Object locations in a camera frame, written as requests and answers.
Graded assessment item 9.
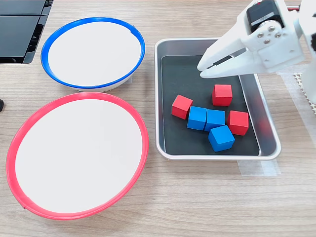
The steel tray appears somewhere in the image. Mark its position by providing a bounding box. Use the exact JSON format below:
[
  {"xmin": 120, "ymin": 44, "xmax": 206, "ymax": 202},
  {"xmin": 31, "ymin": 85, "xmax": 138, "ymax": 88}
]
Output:
[{"xmin": 154, "ymin": 37, "xmax": 282, "ymax": 161}]

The black tray mat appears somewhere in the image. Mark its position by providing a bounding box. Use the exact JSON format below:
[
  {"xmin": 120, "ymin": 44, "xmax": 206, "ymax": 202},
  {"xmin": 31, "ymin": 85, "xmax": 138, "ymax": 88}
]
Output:
[{"xmin": 160, "ymin": 55, "xmax": 260, "ymax": 156}]

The white plate blue rim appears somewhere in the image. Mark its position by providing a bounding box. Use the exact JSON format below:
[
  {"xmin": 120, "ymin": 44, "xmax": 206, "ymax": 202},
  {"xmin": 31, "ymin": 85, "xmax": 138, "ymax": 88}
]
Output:
[{"xmin": 40, "ymin": 16, "xmax": 146, "ymax": 93}]

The small red cube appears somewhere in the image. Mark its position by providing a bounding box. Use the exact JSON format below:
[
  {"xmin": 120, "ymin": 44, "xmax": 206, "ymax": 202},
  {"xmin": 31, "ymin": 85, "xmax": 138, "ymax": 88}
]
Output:
[
  {"xmin": 212, "ymin": 84, "xmax": 233, "ymax": 107},
  {"xmin": 171, "ymin": 94, "xmax": 194, "ymax": 120},
  {"xmin": 227, "ymin": 110, "xmax": 249, "ymax": 136}
]

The white plate red rim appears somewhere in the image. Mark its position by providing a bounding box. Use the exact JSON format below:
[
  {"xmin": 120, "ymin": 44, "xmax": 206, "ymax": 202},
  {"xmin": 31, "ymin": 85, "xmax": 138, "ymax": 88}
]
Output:
[{"xmin": 5, "ymin": 92, "xmax": 150, "ymax": 221}]

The wide clear tape sheet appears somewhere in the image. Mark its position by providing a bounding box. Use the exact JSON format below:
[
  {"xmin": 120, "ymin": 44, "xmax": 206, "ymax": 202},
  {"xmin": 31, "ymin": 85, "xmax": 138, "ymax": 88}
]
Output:
[{"xmin": 274, "ymin": 65, "xmax": 316, "ymax": 149}]

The black electronic device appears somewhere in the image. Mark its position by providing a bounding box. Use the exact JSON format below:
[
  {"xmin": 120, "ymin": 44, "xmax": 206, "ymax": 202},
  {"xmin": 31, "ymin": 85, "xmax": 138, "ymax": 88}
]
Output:
[{"xmin": 0, "ymin": 0, "xmax": 54, "ymax": 65}]

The pale perforated base plate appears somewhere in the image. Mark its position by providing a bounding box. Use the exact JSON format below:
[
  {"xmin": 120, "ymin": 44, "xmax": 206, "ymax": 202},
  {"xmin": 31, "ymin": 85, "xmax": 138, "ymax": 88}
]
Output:
[{"xmin": 293, "ymin": 71, "xmax": 316, "ymax": 116}]

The clear tape strip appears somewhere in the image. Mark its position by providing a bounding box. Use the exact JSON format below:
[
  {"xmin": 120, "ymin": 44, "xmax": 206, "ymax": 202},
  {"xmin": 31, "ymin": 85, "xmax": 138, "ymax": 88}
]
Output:
[{"xmin": 237, "ymin": 159, "xmax": 281, "ymax": 177}]

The small blue cube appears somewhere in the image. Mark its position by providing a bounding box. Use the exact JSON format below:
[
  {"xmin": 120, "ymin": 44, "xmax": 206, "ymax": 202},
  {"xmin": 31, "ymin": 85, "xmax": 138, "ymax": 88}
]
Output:
[
  {"xmin": 186, "ymin": 106, "xmax": 208, "ymax": 131},
  {"xmin": 207, "ymin": 125, "xmax": 236, "ymax": 153},
  {"xmin": 204, "ymin": 109, "xmax": 226, "ymax": 132}
]

